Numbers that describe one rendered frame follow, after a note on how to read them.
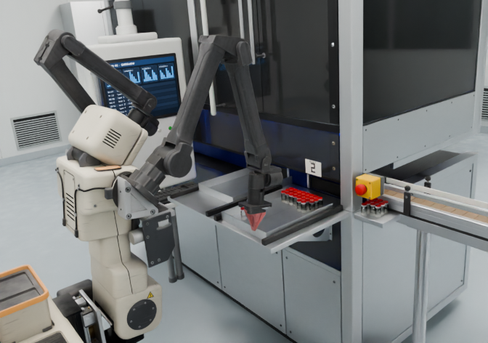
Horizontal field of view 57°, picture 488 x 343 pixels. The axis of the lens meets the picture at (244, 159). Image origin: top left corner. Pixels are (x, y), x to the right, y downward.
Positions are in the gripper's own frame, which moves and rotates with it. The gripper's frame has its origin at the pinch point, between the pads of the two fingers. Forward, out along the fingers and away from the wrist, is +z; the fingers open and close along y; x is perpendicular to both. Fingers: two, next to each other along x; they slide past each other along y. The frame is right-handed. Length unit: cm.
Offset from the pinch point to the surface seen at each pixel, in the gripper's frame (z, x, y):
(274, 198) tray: -2.0, 19.8, 27.8
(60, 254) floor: 91, 225, 1
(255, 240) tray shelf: 3.7, -2.3, -1.0
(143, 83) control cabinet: -46, 89, 1
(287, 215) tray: -0.3, 4.3, 20.2
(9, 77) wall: -33, 544, 35
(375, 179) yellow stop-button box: -18.1, -21.2, 37.2
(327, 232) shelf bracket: 8.5, -0.8, 39.0
